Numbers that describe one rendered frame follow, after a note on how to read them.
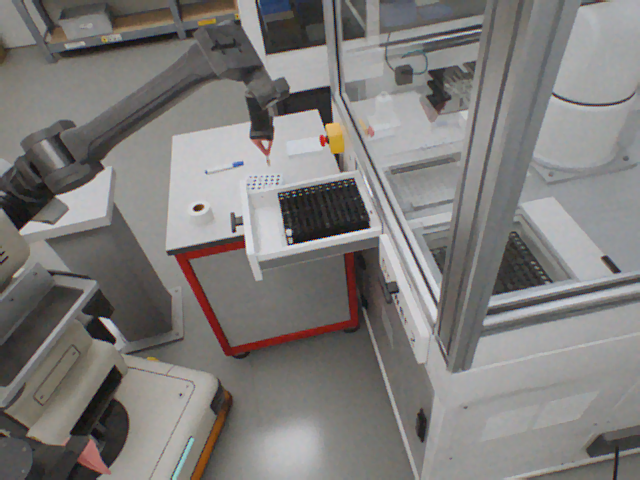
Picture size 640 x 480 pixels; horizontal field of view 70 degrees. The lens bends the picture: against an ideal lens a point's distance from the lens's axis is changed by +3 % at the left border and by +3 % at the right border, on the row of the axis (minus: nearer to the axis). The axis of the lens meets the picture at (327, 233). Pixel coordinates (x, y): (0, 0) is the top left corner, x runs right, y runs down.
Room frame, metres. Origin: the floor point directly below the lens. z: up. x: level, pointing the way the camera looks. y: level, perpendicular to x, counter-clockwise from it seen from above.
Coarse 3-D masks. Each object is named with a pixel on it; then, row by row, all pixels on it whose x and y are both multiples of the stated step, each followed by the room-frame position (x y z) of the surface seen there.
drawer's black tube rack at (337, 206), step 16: (288, 192) 0.96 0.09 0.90; (304, 192) 0.95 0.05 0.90; (320, 192) 0.94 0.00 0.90; (336, 192) 0.94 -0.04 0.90; (352, 192) 0.92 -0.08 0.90; (288, 208) 0.89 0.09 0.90; (304, 208) 0.92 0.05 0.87; (320, 208) 0.88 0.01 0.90; (336, 208) 0.87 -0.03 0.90; (352, 208) 0.86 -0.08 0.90; (304, 224) 0.83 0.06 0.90; (320, 224) 0.82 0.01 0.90; (336, 224) 0.81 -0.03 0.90; (352, 224) 0.84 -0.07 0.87; (368, 224) 0.82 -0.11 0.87; (288, 240) 0.80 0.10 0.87; (304, 240) 0.80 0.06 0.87
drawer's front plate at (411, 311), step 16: (384, 240) 0.71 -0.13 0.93; (384, 256) 0.69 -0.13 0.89; (384, 272) 0.69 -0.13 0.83; (400, 272) 0.61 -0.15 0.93; (400, 288) 0.57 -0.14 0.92; (400, 304) 0.57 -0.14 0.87; (416, 304) 0.52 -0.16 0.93; (416, 320) 0.48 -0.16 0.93; (416, 336) 0.47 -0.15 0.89; (416, 352) 0.46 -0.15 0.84
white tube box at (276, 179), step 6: (258, 174) 1.19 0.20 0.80; (264, 174) 1.19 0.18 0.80; (270, 174) 1.18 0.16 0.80; (276, 174) 1.18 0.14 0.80; (282, 174) 1.18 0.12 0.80; (246, 180) 1.17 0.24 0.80; (252, 180) 1.16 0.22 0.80; (264, 180) 1.16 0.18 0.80; (270, 180) 1.16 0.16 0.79; (276, 180) 1.16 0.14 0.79; (282, 180) 1.15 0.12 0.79; (252, 186) 1.13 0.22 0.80; (258, 186) 1.13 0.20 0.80
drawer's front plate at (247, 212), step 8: (240, 184) 0.99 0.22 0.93; (240, 192) 0.95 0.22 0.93; (248, 200) 0.94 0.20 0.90; (248, 208) 0.89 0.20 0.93; (248, 216) 0.85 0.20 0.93; (248, 224) 0.82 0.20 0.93; (248, 232) 0.79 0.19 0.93; (248, 240) 0.77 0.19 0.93; (256, 240) 0.85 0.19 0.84; (248, 248) 0.74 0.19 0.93; (256, 248) 0.80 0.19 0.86; (248, 256) 0.72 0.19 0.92; (256, 264) 0.72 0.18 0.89; (256, 272) 0.72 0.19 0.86; (256, 280) 0.72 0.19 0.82
